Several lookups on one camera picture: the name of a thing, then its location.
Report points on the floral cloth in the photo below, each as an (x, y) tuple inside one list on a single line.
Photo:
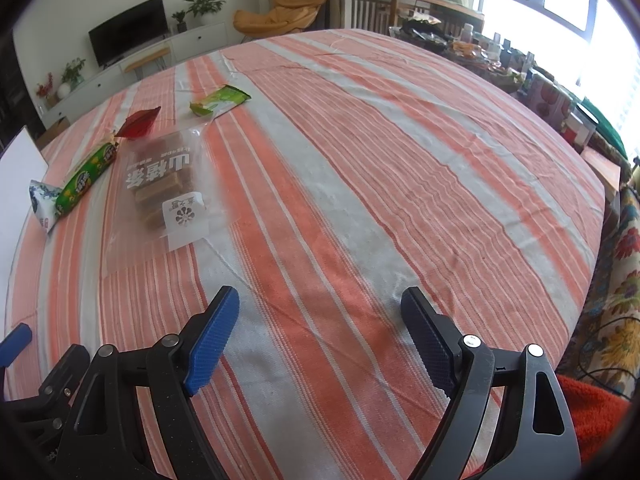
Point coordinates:
[(620, 285)]

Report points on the wooden stool with metal legs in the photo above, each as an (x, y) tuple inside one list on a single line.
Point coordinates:
[(147, 55)]

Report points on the blue white snack packet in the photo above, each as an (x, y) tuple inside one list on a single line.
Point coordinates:
[(42, 205)]

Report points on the green cloth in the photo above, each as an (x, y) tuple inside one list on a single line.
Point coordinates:
[(607, 127)]

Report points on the dark display cabinet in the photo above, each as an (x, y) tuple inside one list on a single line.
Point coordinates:
[(20, 90)]

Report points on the clear hawthorn strips packet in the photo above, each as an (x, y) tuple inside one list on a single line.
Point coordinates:
[(160, 180)]

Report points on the black television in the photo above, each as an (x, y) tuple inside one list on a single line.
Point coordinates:
[(127, 30)]

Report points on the white television cabinet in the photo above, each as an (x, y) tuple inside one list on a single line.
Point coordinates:
[(205, 35)]

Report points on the wooden dining table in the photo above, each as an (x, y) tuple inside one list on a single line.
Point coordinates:
[(440, 0)]

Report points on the red flowers in vase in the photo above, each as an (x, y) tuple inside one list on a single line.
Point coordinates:
[(45, 90)]

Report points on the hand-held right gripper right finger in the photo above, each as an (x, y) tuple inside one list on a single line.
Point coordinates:
[(432, 345)]

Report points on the large leafy potted plant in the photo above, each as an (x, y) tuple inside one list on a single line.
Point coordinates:
[(205, 7)]

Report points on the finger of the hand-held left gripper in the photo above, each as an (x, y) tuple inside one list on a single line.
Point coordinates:
[(67, 372), (15, 345)]

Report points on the red blanket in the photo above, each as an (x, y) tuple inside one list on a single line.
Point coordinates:
[(595, 425)]

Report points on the green sausage packet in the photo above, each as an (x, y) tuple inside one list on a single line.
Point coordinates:
[(85, 180)]

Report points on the white cardboard box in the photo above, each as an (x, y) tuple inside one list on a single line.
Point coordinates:
[(20, 185)]

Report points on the red snack packet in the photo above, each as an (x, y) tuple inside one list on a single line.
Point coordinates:
[(137, 124)]

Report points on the light green snack packet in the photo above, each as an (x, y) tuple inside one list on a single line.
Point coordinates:
[(222, 100)]

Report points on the wooden dining chair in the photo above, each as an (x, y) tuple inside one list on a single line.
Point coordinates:
[(457, 17), (367, 7)]

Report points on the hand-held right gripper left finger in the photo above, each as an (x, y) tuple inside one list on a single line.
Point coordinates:
[(210, 345)]

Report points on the plant in white vase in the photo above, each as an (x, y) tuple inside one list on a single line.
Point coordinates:
[(72, 77)]

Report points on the brown cardboard box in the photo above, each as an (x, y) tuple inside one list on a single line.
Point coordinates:
[(52, 132)]

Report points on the orange brown box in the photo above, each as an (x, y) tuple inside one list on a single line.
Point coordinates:
[(602, 172)]

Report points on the clutter of jars and packets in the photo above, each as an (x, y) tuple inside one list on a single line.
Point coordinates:
[(500, 60)]

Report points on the small potted plant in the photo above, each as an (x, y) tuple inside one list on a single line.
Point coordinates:
[(180, 20)]

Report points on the orange lounge chair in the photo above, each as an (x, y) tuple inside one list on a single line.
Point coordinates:
[(280, 15)]

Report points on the orange striped tablecloth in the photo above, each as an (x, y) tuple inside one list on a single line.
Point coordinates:
[(350, 185)]

